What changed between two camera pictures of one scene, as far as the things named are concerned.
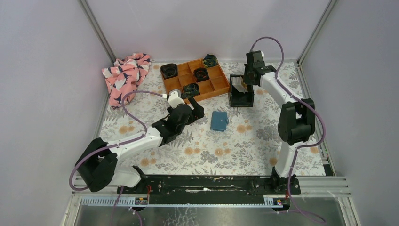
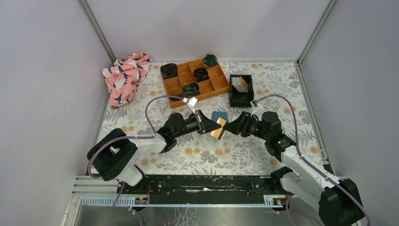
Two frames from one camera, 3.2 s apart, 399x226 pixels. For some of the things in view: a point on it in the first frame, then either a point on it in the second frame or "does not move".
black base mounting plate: (211, 189) does not move
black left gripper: (195, 114) -> (203, 124)
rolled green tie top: (210, 60) does not move
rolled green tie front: (190, 90) does not move
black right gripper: (245, 80) -> (239, 125)
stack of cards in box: (238, 83) does not move
